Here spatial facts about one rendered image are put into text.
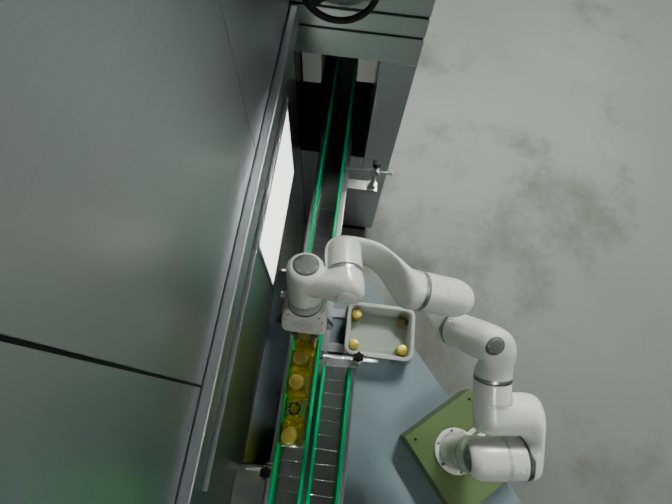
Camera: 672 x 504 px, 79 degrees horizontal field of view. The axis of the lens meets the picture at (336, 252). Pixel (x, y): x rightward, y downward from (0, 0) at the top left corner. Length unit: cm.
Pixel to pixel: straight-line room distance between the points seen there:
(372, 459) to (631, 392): 164
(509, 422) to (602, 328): 170
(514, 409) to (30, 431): 89
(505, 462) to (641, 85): 315
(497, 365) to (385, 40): 91
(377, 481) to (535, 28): 331
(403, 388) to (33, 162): 126
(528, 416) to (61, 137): 98
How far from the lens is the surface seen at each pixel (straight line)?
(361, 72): 153
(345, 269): 76
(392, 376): 143
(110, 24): 43
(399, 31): 129
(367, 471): 142
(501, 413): 103
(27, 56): 34
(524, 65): 349
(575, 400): 252
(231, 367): 86
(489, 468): 108
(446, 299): 86
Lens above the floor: 216
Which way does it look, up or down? 68 degrees down
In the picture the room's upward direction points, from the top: 6 degrees clockwise
